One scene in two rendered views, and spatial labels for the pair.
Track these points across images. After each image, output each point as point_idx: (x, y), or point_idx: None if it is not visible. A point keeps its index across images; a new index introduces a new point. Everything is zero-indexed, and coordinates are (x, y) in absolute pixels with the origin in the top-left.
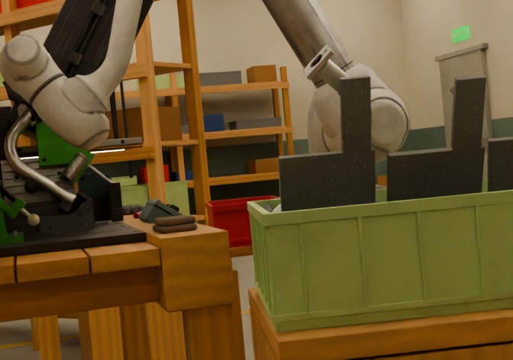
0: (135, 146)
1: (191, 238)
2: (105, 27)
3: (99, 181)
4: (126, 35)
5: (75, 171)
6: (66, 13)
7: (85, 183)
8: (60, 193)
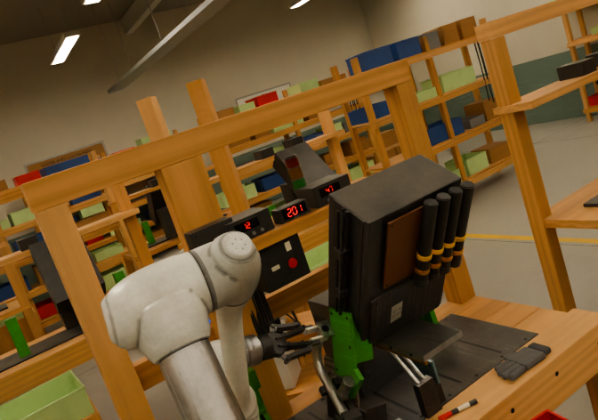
0: (420, 362)
1: None
2: (355, 265)
3: (426, 367)
4: (227, 373)
5: (343, 393)
6: (331, 248)
7: (417, 364)
8: (335, 407)
